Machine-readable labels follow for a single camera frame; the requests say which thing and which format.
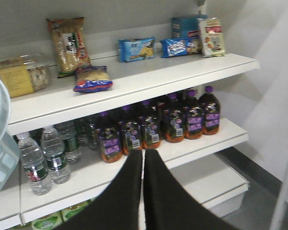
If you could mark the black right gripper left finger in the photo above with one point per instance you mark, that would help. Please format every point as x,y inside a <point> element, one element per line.
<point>117,207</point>

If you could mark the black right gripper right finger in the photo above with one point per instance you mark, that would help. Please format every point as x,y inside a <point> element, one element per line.
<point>168,206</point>

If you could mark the light blue plastic basket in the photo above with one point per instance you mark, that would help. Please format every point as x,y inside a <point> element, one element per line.
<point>9,152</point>

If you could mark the clear water bottle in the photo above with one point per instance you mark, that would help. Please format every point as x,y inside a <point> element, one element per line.
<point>34,165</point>
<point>53,149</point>

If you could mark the purple cap dark drink bottle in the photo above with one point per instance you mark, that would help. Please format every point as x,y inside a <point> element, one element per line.
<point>211,109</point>
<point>193,115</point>

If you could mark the blue red snack bag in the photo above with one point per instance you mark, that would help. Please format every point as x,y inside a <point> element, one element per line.
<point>92,79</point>

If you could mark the blue oreo cookie packet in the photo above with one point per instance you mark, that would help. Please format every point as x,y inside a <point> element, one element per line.
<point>180,47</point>

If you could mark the blue cracker packet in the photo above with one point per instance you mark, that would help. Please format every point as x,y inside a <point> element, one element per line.
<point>136,49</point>

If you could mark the clear plastic snack box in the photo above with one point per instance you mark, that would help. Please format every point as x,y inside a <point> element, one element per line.
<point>25,74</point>

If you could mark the white cartoon snack bag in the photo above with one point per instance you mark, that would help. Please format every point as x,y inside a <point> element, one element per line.
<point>211,36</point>

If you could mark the tall biscuit packet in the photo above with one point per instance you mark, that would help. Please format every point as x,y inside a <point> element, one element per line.
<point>68,40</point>

